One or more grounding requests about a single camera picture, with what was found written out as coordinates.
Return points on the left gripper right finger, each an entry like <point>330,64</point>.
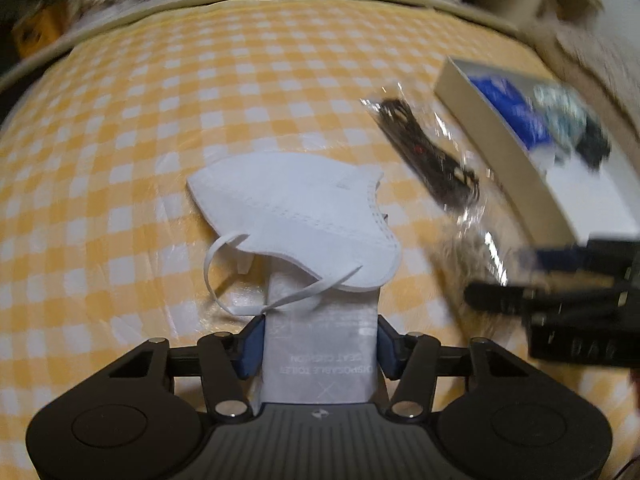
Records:
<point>416,361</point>

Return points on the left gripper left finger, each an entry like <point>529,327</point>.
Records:
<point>144,379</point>

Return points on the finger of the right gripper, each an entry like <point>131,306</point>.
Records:
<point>571,258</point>
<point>518,300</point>

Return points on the white toilet seat cushion packet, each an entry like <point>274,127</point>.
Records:
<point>321,350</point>

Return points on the dark item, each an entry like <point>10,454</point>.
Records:
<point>420,137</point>

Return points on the white face mask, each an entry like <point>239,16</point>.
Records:
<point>317,213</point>

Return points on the white shallow cardboard box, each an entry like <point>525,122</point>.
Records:
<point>556,203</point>

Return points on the dark teal scrunchie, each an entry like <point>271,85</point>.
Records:
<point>593,145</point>

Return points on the light blue floral pouch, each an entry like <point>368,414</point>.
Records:
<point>562,113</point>

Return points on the yellow checked bed sheet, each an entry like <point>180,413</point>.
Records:
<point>101,246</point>

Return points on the blue tissue pack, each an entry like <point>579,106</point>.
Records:
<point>508,101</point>

